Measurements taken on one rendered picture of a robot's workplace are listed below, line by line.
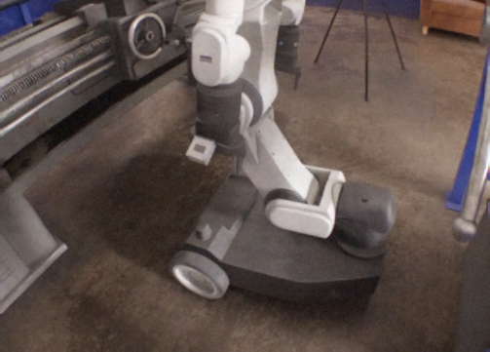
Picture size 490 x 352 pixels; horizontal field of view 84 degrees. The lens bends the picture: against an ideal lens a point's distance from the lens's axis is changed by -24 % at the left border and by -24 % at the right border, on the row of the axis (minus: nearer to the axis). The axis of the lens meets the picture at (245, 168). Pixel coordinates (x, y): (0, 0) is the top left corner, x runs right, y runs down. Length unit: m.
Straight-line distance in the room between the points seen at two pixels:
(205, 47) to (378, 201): 0.63
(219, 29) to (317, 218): 0.60
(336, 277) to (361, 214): 0.20
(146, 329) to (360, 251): 0.74
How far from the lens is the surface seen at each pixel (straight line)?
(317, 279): 1.01
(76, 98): 1.53
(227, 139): 0.70
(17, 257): 1.50
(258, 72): 0.82
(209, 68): 0.60
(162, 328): 1.18
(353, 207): 0.97
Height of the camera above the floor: 1.01
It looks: 38 degrees down
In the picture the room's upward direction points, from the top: 8 degrees counter-clockwise
